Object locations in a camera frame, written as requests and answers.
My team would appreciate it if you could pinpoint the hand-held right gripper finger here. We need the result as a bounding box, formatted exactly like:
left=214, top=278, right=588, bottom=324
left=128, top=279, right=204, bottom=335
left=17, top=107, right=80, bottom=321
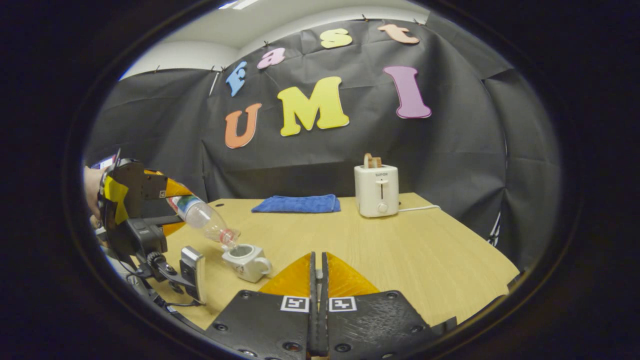
left=204, top=251, right=318, bottom=360
left=320, top=251, right=458, bottom=360

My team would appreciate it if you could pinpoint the clear plastic water bottle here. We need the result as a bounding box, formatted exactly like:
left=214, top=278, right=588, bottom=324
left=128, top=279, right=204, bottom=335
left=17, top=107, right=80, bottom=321
left=166, top=194, right=242, bottom=249

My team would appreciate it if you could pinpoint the white ceramic teacup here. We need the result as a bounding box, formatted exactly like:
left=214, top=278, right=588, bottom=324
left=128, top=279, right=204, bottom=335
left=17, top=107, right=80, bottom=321
left=221, top=243, right=274, bottom=284

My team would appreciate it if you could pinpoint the blue towel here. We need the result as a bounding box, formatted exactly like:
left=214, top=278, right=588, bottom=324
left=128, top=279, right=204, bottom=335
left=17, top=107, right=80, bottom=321
left=251, top=194, right=342, bottom=214

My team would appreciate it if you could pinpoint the white toaster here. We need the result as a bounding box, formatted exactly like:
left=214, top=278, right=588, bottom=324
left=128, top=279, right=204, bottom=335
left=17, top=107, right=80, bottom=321
left=354, top=164, right=400, bottom=219

